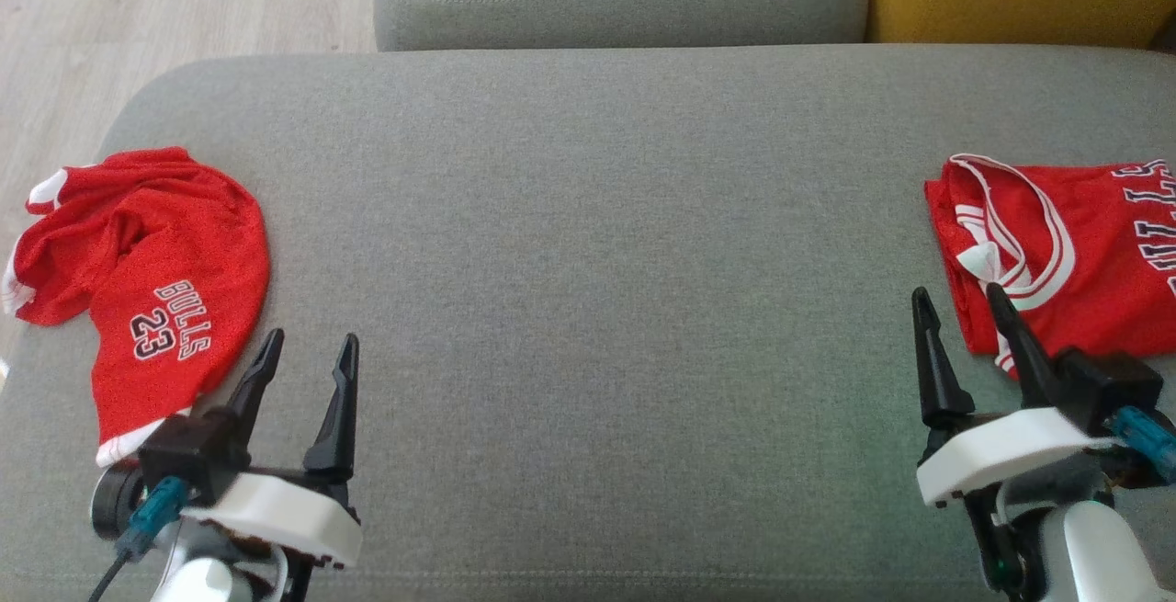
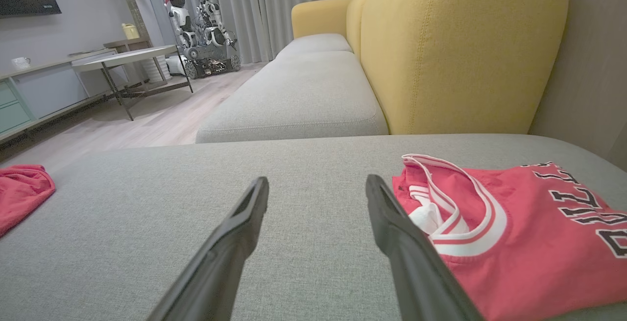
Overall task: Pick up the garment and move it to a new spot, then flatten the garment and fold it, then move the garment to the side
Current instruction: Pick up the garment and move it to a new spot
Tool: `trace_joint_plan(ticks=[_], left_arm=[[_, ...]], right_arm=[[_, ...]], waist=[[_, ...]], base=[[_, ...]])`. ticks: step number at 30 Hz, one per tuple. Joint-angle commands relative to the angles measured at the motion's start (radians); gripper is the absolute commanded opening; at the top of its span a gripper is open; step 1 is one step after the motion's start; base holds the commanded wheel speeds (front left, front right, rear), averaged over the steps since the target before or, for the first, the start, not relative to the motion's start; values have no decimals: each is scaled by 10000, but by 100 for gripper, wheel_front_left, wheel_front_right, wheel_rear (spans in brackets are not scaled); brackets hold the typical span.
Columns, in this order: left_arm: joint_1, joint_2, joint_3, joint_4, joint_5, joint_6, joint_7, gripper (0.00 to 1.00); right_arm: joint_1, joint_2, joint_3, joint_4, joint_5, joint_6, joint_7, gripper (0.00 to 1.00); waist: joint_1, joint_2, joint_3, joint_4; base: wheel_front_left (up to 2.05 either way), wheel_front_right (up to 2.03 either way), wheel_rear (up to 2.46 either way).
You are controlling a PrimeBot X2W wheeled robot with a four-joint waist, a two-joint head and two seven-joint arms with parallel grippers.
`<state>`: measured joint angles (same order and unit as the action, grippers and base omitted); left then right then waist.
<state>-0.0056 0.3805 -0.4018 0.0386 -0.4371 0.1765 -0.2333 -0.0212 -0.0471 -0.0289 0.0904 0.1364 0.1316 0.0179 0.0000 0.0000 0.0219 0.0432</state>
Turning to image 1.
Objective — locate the grey sofa chaise seat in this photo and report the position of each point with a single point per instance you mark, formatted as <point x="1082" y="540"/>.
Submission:
<point x="597" y="308"/>

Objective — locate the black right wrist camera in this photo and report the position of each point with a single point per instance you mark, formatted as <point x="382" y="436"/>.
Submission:
<point x="1112" y="381"/>

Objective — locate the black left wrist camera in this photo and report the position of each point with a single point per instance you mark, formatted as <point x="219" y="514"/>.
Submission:
<point x="188" y="450"/>

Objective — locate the red Bulls 23 shorts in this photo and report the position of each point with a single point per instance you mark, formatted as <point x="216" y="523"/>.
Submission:
<point x="184" y="234"/>

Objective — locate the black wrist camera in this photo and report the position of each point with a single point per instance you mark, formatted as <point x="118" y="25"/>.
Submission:
<point x="188" y="450"/>
<point x="1112" y="381"/>

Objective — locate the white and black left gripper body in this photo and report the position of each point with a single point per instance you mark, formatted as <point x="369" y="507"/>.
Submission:
<point x="285" y="519"/>

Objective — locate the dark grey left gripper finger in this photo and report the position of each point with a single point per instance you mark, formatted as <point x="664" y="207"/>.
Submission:
<point x="253" y="391"/>
<point x="338" y="427"/>

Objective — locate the red and white Bulls jersey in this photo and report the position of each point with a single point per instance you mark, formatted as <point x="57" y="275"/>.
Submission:
<point x="1102" y="289"/>

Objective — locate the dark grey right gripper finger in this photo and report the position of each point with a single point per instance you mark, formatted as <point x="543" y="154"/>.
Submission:
<point x="937" y="381"/>
<point x="1029" y="354"/>

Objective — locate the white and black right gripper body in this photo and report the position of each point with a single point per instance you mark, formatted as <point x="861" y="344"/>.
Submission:
<point x="992" y="450"/>

